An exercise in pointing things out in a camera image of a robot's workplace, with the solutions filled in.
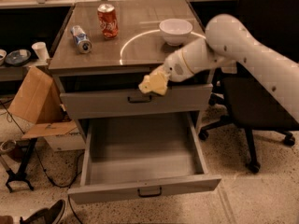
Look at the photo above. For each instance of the blue silver lying can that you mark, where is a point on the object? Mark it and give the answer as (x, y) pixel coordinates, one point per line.
(82, 41)

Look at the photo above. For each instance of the white bowl at left edge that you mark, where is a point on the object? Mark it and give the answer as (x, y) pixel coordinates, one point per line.
(3, 55)

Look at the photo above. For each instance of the red soda can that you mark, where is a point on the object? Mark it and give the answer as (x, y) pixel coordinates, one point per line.
(108, 20)

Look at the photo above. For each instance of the yellow sponge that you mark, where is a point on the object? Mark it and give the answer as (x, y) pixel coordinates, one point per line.
(155, 82)

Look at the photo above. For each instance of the black metal stand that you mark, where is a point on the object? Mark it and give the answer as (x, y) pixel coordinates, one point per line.
(20, 176)

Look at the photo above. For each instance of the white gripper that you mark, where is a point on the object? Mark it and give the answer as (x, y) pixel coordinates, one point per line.
(175, 67)

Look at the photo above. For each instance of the grey drawer cabinet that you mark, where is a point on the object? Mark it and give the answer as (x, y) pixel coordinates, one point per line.
(138, 48)

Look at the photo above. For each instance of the dark blue plate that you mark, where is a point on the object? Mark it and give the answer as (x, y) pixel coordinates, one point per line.
(18, 57)

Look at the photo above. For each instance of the black office chair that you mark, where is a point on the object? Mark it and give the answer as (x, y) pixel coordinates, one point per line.
(250, 107)

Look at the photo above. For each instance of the brown cardboard box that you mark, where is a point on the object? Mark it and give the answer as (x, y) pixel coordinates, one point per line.
(38, 102)

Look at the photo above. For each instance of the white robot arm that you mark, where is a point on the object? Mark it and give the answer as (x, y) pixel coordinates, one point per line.
(227, 40)

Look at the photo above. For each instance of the grey middle drawer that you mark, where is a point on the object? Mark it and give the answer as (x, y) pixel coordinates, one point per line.
(99, 96)

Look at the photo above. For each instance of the white paper cup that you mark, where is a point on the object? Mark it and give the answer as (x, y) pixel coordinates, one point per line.
(40, 50)

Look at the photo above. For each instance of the grey open bottom drawer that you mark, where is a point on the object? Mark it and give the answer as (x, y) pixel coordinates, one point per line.
(142, 157)

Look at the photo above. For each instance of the black sneaker shoe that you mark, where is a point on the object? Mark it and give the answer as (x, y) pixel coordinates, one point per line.
(46, 215)

